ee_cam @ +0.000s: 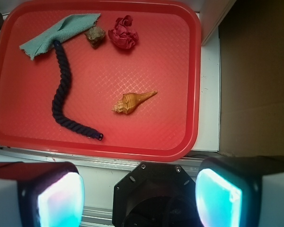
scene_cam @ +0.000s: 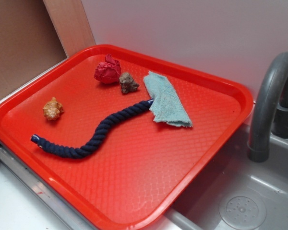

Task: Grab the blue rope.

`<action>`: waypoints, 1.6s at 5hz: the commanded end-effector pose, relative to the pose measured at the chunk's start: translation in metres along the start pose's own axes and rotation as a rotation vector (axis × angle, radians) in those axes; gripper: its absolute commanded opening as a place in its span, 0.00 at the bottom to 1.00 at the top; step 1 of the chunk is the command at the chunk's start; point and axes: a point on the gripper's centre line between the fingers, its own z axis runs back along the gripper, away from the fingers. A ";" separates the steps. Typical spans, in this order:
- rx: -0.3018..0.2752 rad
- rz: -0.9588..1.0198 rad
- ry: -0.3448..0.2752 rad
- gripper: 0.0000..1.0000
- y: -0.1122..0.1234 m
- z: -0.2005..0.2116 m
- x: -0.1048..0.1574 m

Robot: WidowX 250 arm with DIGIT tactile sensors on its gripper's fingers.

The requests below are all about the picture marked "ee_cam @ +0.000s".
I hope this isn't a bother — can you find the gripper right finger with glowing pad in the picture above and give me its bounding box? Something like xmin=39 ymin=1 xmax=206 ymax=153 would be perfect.
xmin=195 ymin=156 xmax=284 ymax=227

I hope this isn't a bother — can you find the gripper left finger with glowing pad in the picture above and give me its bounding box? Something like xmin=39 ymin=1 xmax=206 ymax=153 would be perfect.
xmin=0 ymin=162 xmax=85 ymax=227

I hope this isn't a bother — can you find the cardboard box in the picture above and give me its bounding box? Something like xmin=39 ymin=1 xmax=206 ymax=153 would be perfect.
xmin=201 ymin=0 xmax=284 ymax=158

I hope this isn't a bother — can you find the tan spiral seashell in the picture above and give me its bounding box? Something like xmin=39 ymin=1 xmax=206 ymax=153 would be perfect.
xmin=112 ymin=90 xmax=158 ymax=114

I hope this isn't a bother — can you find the red plastic tray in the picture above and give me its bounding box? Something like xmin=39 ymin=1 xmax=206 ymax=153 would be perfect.
xmin=0 ymin=0 xmax=201 ymax=162

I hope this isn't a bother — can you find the brown rock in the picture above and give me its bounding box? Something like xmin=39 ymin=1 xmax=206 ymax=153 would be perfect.
xmin=84 ymin=26 xmax=106 ymax=49

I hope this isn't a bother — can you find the teal woven cloth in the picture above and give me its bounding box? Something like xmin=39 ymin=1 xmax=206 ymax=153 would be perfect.
xmin=19 ymin=13 xmax=101 ymax=60

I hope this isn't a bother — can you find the crumpled red paper ball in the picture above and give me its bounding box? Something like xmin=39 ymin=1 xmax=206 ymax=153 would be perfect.
xmin=108 ymin=15 xmax=139 ymax=50

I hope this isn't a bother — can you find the dark blue twisted rope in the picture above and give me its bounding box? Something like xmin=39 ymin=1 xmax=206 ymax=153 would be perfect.
xmin=52 ymin=40 xmax=104 ymax=142

